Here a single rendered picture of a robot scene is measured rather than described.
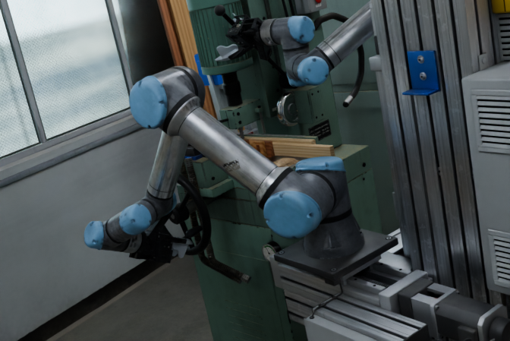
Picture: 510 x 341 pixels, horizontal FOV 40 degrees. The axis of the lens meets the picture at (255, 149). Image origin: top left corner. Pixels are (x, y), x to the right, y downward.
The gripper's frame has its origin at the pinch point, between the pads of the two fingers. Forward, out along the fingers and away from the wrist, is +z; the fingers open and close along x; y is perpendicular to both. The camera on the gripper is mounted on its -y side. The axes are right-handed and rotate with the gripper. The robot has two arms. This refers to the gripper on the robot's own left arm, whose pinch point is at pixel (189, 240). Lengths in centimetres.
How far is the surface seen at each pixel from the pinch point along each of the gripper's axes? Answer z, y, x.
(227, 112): 15.2, -44.0, -9.9
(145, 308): 80, 41, -116
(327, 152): 26, -34, 27
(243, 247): 27.5, -0.1, -3.3
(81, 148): 42, -32, -141
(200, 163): 2.4, -24.2, -3.8
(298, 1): 28, -86, 2
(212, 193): 7.4, -15.7, -1.6
